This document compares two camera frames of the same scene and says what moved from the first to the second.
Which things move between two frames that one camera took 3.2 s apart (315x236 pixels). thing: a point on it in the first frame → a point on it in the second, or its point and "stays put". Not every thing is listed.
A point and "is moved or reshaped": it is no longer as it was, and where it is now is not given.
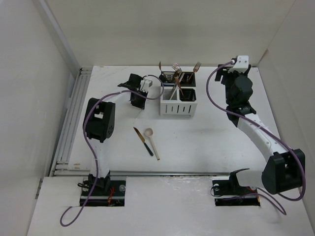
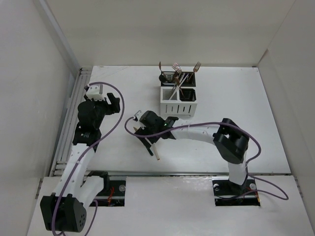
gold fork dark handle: [178, 72] stays put
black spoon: [162, 78] stays put
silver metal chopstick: [176, 87] stays put
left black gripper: [140, 104] → [111, 108]
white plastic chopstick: [137, 116] is moved or reshaped
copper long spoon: [196, 69] stays put
